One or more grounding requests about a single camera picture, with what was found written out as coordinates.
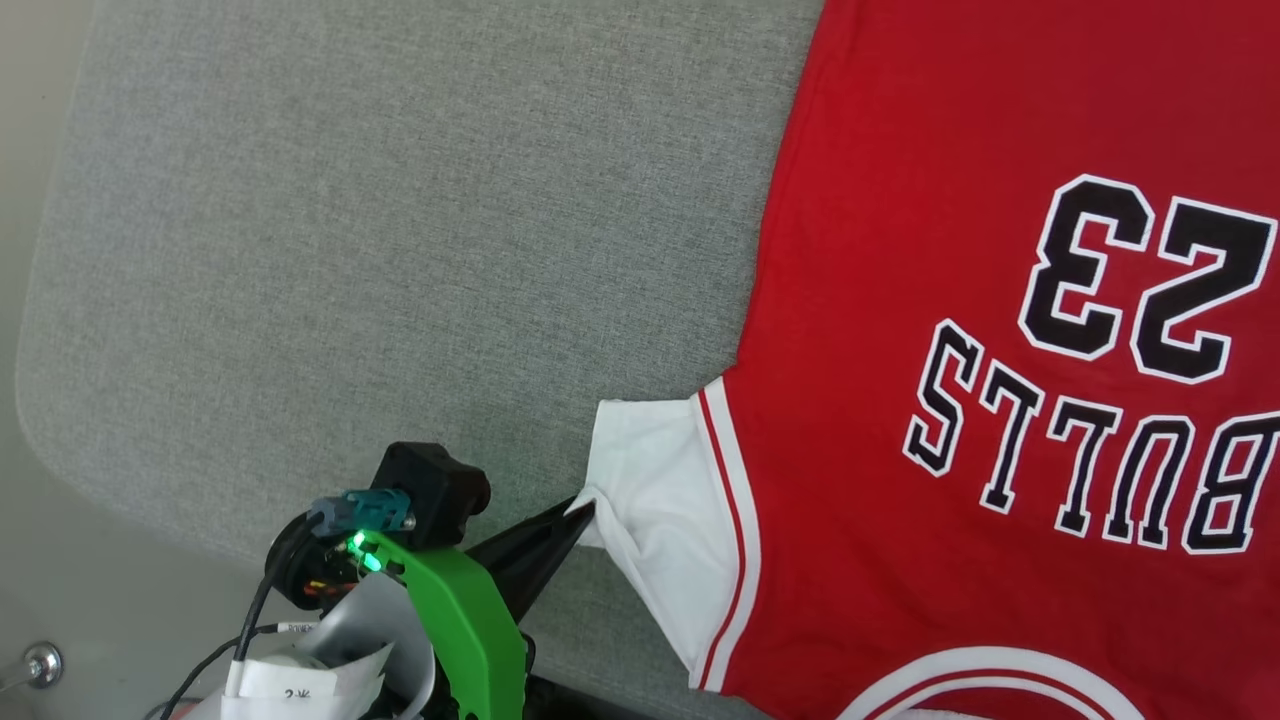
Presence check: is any thin black camera cable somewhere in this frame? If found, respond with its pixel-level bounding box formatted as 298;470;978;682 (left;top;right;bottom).
158;512;331;720

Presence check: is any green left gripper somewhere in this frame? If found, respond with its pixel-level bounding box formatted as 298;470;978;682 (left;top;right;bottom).
350;497;597;720

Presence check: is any teal camera cable connector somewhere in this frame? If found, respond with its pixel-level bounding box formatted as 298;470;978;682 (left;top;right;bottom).
308;488;417;536

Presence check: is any grey fabric sofa seat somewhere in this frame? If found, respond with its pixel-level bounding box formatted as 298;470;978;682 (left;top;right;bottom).
15;0;826;720

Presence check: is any white paper label tag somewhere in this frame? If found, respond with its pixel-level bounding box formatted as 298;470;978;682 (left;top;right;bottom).
218;640;393;720

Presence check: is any red Bulls 23 jersey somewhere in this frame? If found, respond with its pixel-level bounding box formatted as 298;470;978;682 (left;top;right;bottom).
578;0;1280;720

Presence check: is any shiny metal frame foot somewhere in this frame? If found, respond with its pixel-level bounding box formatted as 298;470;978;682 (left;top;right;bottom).
0;642;64;693

